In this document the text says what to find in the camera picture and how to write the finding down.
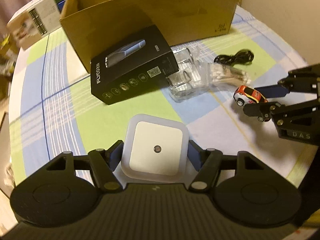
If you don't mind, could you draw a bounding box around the black cable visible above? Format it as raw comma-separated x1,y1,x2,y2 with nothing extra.
213,49,255,66

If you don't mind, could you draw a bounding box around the checkered tablecloth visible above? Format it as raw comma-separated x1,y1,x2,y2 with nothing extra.
8,4,316,188

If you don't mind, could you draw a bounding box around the red white toy car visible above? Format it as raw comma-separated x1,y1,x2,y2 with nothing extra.
233,85,268,107

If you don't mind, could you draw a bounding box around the open brown cardboard box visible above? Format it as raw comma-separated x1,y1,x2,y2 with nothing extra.
60,0,238,70

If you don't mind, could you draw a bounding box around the black shaver product box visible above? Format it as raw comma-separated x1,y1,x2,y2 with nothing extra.
91,25,179,105

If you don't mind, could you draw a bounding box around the white square night light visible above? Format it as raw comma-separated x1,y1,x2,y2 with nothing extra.
121,114,189,183

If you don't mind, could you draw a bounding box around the white product box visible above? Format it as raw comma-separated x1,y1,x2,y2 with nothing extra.
7,0,61,50

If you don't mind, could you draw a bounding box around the clear plastic case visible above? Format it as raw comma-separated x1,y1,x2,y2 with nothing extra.
167,47,209,102

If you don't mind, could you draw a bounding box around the cotton swabs plastic bag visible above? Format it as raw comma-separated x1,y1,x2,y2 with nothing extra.
199,62,251,87

